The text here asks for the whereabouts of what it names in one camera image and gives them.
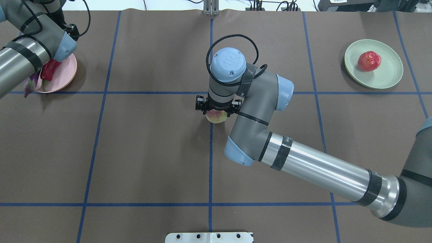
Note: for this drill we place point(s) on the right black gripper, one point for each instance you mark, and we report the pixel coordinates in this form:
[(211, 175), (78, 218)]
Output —
[(201, 104)]

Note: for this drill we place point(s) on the peach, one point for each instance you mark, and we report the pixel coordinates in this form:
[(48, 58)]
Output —
[(216, 116)]

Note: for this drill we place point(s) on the red pomegranate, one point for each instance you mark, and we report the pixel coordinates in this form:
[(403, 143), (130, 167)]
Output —
[(369, 61)]

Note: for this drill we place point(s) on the red chili pepper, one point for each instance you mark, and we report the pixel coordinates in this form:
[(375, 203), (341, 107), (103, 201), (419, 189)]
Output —
[(49, 69)]

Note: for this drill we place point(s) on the purple eggplant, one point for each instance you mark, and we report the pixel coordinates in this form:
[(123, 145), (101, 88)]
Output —
[(31, 83)]

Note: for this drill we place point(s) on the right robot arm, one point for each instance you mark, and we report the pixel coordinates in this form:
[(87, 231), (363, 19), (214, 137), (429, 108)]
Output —
[(254, 95)]

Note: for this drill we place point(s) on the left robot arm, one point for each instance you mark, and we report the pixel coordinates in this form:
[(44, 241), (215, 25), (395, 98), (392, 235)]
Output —
[(45, 36)]

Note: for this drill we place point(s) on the pink plate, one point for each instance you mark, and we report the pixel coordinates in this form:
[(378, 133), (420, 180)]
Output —
[(62, 77)]

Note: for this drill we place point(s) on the green plate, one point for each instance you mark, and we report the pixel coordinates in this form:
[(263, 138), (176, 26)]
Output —
[(387, 75)]

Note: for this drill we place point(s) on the aluminium frame post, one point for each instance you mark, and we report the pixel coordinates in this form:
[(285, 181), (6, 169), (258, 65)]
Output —
[(211, 7)]

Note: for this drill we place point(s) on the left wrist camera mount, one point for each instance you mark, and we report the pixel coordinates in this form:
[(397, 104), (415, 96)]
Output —
[(72, 31)]

